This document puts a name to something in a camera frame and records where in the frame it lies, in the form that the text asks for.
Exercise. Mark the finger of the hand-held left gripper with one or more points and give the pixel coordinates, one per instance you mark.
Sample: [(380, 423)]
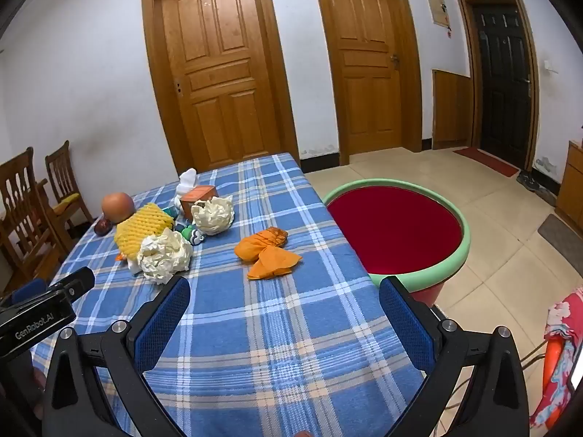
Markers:
[(77, 282), (29, 290)]

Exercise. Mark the wooden cabinet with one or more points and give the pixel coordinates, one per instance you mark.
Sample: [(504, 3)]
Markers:
[(571, 182)]

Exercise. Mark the red floral cloth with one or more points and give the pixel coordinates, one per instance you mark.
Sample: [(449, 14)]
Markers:
[(560, 327)]

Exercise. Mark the yellow foam fruit net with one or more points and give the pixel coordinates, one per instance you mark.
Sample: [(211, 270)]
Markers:
[(141, 227)]

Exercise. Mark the wooden panel door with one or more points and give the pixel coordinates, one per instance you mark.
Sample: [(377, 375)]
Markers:
[(218, 77), (364, 77)]

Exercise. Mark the dark shoe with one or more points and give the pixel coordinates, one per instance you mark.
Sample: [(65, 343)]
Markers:
[(546, 195), (528, 181)]

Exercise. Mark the blue plaid tablecloth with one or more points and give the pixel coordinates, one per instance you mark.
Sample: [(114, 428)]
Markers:
[(273, 327)]

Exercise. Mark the orange tissue box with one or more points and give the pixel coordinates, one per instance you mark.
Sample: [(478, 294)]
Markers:
[(198, 195)]

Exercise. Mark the red date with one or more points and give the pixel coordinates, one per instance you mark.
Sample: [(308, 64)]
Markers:
[(104, 227)]

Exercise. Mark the small green blue toy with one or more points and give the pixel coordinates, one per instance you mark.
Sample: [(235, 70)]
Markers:
[(193, 235)]

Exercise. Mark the low wooden wall panel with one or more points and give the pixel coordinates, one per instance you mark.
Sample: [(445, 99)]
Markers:
[(451, 109)]

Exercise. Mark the teal small wrapper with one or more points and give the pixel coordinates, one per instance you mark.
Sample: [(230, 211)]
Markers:
[(171, 211)]

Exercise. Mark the beige wall box panel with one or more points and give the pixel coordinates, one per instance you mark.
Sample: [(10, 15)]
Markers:
[(437, 9)]

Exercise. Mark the white tissue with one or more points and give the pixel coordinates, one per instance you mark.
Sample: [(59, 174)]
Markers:
[(186, 182)]

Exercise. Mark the yellow seat cushion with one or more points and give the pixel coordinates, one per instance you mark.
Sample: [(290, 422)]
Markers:
[(67, 200)]

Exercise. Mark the grey floor mat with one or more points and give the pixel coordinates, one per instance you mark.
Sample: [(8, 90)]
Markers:
[(562, 236)]

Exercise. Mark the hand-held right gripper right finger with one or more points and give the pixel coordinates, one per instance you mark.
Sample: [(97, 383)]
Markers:
[(405, 327)]

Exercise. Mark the wooden chair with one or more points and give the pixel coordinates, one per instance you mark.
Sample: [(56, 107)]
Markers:
[(61, 168), (22, 218)]

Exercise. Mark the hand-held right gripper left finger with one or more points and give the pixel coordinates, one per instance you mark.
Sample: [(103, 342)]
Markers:
[(164, 323)]

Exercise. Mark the white paper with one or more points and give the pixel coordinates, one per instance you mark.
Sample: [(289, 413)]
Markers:
[(164, 257), (212, 216)]

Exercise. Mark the red doormat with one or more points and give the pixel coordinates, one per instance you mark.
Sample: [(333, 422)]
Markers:
[(487, 161)]

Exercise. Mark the white light switch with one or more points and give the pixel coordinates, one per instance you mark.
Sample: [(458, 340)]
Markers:
[(551, 66)]

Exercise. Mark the red-yellow apple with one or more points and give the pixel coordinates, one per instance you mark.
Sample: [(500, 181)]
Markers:
[(117, 207)]

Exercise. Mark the black entrance door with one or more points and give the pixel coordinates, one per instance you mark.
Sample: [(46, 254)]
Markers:
[(501, 77)]

